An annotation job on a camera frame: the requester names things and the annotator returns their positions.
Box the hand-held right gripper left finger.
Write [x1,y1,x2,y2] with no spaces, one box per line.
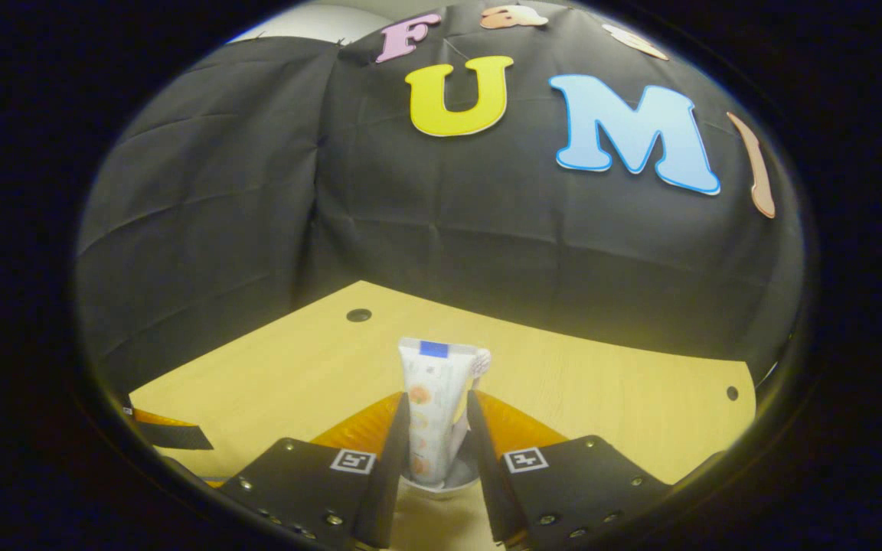
[217,392,412,550]

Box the black backdrop cloth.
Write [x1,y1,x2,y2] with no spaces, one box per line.
[75,0,805,399]

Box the white toothpaste tube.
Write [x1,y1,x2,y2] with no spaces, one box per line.
[399,337,480,487]

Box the white cup wooden handle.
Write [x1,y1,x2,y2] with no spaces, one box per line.
[397,452,485,500]

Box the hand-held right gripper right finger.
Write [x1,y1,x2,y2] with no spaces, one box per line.
[465,390,673,547]

